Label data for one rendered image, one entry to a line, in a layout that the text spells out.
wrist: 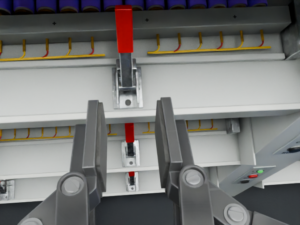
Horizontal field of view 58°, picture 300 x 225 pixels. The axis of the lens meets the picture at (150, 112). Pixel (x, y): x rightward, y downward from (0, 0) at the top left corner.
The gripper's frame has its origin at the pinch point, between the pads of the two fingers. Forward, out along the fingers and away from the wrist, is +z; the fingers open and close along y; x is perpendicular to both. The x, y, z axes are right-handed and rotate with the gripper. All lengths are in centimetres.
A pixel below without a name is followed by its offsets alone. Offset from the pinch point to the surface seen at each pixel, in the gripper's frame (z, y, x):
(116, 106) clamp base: 9.1, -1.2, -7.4
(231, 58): 12.6, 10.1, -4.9
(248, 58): 12.6, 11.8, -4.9
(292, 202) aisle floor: 17, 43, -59
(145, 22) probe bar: 14.3, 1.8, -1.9
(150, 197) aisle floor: 21, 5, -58
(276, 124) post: 11.2, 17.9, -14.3
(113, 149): 15.7, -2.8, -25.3
